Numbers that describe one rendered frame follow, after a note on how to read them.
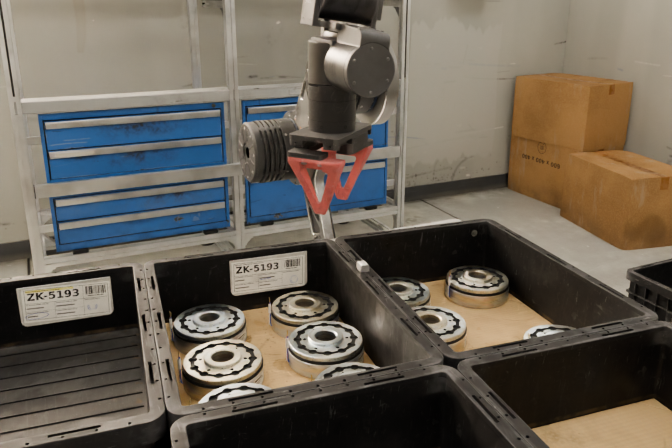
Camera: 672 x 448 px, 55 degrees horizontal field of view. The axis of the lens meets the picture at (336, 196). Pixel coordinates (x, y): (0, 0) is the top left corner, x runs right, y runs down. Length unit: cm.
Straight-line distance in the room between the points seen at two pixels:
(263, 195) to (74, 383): 209
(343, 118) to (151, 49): 286
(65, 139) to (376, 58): 213
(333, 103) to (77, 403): 48
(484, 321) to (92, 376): 57
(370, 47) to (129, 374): 54
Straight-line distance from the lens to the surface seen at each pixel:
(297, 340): 91
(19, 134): 270
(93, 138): 272
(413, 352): 78
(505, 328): 103
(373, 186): 315
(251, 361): 87
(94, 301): 102
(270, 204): 295
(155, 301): 88
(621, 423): 87
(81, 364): 97
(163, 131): 275
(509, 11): 455
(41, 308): 102
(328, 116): 75
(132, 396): 89
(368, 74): 68
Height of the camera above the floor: 131
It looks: 17 degrees down
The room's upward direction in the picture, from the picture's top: straight up
